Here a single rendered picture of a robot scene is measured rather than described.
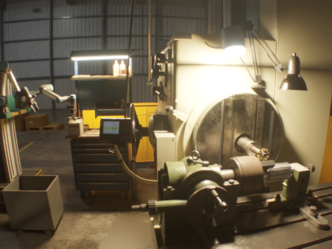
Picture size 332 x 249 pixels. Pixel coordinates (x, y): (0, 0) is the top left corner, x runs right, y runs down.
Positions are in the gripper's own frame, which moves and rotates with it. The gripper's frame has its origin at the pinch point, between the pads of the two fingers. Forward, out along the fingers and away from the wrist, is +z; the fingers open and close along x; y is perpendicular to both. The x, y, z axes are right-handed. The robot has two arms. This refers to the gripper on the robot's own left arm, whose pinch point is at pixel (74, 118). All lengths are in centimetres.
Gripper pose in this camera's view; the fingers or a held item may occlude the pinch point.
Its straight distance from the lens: 313.3
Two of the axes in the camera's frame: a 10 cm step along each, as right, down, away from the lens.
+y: 10.0, -0.2, 0.9
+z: 0.0, 9.8, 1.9
